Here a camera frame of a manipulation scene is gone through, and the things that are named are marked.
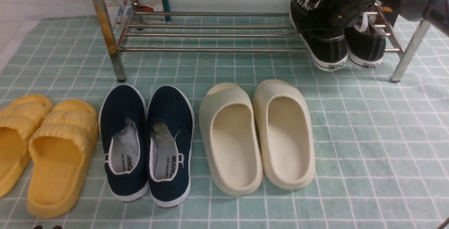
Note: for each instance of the yellow slide slipper right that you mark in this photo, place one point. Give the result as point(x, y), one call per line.
point(62, 150)

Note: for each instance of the navy slip-on shoe left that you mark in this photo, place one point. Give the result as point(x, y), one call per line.
point(122, 119)

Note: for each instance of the navy slip-on shoe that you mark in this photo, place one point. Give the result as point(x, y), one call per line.
point(170, 129)
point(122, 119)

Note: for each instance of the dark image processing book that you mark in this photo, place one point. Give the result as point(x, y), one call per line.
point(386, 9)

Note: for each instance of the steel shoe rack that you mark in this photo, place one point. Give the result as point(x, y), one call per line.
point(115, 47)

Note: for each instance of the cream slide slipper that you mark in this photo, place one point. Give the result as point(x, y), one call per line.
point(285, 134)
point(227, 126)

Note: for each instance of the black canvas sneaker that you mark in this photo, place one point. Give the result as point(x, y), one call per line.
point(366, 43)
point(328, 48)

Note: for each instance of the green checkered cloth mat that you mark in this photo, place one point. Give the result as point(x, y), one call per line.
point(381, 148)

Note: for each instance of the yellow slide slipper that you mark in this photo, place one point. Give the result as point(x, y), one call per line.
point(62, 150)
point(18, 122)

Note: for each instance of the yellow slide slipper left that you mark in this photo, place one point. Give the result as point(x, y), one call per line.
point(18, 122)

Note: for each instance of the cream slide slipper left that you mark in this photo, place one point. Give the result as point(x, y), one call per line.
point(227, 126)

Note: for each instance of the cream slide slipper right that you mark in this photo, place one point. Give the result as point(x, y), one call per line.
point(285, 134)

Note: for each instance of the navy slip-on shoe right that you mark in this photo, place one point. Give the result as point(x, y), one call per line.
point(170, 129)

